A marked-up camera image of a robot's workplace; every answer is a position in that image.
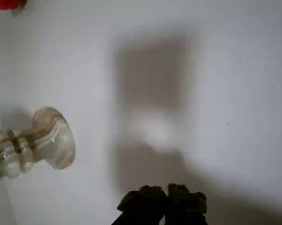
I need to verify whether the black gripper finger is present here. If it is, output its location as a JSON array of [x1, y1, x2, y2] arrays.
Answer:
[[112, 185, 168, 225], [165, 183, 208, 225]]

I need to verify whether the red artificial rose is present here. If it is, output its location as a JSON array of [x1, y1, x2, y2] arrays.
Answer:
[[0, 0, 27, 11]]

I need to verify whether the marble onyx vase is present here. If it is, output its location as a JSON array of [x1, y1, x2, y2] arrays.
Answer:
[[0, 106, 76, 187]]

